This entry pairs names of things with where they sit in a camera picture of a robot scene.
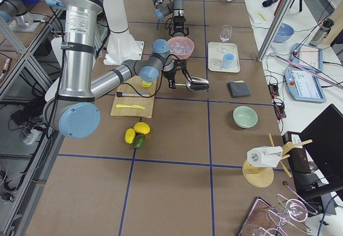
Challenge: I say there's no blue teach pendant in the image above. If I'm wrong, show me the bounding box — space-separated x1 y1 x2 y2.
290 43 323 73
284 68 326 103

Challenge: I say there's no white paper cup holder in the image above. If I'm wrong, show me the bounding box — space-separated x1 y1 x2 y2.
247 146 283 168

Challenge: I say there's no far blue teach pendant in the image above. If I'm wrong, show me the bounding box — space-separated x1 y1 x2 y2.
290 43 323 73

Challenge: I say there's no steel ice scoop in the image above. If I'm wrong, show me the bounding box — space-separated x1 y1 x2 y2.
175 77 210 91

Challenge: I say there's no pink bowl of ice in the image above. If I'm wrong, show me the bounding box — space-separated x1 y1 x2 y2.
167 36 195 60

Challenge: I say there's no yellow lemon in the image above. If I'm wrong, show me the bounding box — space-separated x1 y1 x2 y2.
133 122 151 135
124 128 136 144

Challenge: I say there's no light blue cup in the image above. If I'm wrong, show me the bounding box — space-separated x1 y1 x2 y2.
222 53 235 69

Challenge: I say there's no steel muddler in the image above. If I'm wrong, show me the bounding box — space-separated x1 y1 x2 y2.
116 92 151 98

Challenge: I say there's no near blue teach pendant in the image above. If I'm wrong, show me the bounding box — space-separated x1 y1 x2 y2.
284 68 326 103

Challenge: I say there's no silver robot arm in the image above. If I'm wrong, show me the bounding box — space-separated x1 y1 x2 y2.
43 0 176 138
152 0 189 38

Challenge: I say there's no yellow plastic knife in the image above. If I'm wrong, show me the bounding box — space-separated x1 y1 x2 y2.
115 104 146 110

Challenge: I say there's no black monitor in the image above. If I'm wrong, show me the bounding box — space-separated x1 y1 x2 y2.
282 104 342 200

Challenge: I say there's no yellow lemon lower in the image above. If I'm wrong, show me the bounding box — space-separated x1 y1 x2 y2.
124 128 136 144

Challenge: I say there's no aluminium frame post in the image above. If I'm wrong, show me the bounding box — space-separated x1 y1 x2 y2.
257 0 293 62

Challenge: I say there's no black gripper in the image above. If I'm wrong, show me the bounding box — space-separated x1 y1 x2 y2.
163 60 185 89
169 16 189 38

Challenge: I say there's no bamboo cutting board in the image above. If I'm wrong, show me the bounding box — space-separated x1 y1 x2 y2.
110 76 157 118

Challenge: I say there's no clear wine glass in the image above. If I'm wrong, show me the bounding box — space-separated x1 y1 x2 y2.
217 25 232 54

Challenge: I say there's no cream bear tray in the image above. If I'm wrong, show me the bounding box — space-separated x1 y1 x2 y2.
208 42 240 73

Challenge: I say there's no lemon slice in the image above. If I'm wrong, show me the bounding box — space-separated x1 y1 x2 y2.
141 81 152 88

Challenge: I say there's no white chair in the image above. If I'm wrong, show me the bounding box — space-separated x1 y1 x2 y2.
44 37 65 102

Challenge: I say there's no yellow lemon upper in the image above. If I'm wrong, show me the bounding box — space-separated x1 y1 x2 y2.
133 122 151 135

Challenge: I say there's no wooden cup stand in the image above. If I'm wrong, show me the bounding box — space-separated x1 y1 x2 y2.
242 134 312 188

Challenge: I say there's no grey folded cloth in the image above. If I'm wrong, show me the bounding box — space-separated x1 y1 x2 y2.
227 80 251 98

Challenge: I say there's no blue bowl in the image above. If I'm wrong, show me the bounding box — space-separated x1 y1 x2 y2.
273 23 294 43

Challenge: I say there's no green bowl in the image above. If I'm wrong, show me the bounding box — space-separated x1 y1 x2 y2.
233 106 258 129

